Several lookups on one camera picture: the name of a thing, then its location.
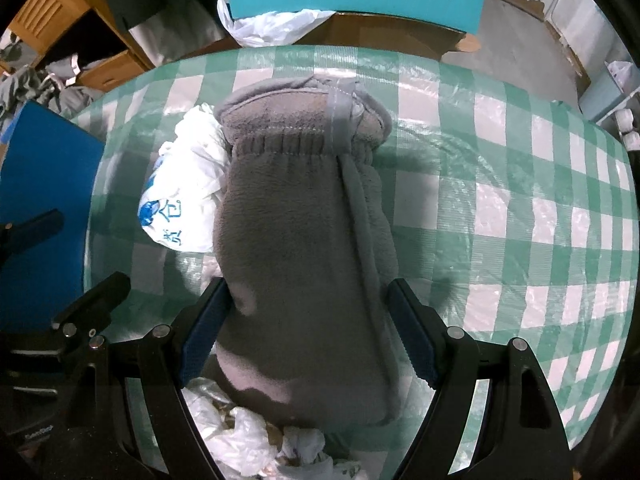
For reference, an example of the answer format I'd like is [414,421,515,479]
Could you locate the white plastic bags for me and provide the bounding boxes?
[138,104,367,479]

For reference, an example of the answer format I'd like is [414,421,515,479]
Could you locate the grey fleece cover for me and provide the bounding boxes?
[214,76,400,430]

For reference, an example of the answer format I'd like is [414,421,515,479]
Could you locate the blue rimmed cardboard box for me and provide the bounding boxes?
[1,102,104,330]

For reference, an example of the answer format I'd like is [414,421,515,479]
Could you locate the green checked tablecloth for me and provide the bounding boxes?
[75,47,639,479]

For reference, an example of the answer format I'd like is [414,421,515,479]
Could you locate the dark hanging jacket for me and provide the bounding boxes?
[105,0,228,66]

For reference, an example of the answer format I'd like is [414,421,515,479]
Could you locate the white plastic bag under box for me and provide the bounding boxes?
[217,0,335,48]

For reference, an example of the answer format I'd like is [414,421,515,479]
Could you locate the shoe rack with shoes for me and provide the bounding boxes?
[578,61,639,141]

